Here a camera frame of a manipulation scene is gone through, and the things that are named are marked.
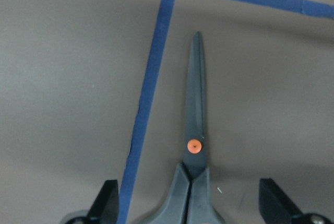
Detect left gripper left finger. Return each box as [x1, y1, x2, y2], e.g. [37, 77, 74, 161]
[86, 180, 119, 224]

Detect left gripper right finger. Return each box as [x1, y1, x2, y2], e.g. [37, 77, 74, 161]
[258, 179, 307, 223]

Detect orange grey handled scissors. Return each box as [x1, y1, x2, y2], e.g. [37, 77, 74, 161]
[139, 31, 225, 223]

